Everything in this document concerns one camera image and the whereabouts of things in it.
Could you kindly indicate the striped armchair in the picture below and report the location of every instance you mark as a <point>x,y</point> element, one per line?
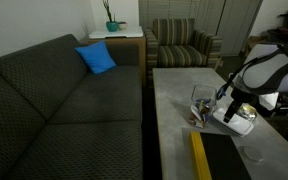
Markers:
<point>175,43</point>

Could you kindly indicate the wooden side table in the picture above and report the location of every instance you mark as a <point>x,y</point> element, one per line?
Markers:
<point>123,46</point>

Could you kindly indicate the round glass candle lid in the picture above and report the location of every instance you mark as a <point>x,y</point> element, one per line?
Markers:
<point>252,153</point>

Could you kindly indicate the window blinds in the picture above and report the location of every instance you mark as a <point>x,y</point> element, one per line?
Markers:
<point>231,20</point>

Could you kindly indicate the dark grey fabric sofa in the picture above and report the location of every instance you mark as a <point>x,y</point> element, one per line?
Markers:
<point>60,121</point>

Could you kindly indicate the black box on floor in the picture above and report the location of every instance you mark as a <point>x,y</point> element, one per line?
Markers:
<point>281,108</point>

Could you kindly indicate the blue square cushion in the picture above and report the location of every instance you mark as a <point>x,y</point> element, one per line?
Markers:
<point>96,57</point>

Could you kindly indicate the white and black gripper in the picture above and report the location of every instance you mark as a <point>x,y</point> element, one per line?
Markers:
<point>239,97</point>

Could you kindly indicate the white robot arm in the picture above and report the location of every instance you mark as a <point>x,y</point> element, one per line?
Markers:
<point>261,75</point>

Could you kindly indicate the white container lid with button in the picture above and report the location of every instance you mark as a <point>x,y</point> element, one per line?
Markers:
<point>237,124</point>

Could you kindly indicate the black and yellow book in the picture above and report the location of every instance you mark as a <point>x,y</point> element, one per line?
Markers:
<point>215,157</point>

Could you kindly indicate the candle in silver glass jar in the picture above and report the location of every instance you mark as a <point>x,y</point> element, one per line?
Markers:
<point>247,112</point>

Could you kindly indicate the clear plastic container with candy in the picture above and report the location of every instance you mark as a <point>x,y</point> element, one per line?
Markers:
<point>204,101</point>

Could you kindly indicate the teal pot with plant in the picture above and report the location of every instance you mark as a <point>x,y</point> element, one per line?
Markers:
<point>111,24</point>

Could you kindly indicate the small white plant pot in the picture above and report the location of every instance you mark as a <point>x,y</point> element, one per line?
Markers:
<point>122,25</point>

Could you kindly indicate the grey concrete coffee table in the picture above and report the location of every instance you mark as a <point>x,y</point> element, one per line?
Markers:
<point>173,88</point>

